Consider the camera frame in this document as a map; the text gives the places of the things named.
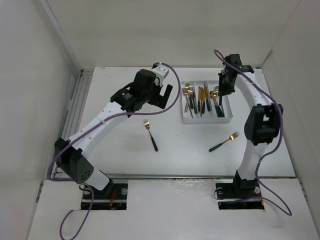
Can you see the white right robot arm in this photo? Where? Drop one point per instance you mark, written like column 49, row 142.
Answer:
column 264, row 122

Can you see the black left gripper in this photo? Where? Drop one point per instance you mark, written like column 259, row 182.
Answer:
column 163, row 99

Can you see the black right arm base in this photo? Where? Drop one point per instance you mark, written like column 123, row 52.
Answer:
column 228, row 199

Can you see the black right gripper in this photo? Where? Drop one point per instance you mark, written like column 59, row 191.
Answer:
column 222, row 90

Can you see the white plastic cutlery tray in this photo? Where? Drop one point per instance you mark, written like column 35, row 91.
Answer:
column 209, row 117

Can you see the aluminium rail frame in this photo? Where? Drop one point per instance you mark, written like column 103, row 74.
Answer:
column 75, row 104

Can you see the silver fork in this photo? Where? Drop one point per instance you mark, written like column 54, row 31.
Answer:
column 187, row 92

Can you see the gold knife green handle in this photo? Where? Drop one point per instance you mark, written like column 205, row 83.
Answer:
column 203, row 100
column 199, row 100
column 206, row 95

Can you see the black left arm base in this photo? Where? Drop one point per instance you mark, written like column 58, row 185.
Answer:
column 114, row 200

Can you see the gold fork green handle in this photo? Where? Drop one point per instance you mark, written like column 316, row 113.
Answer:
column 189, row 87
column 231, row 138
column 147, row 126

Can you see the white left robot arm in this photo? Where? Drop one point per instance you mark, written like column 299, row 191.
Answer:
column 73, row 153

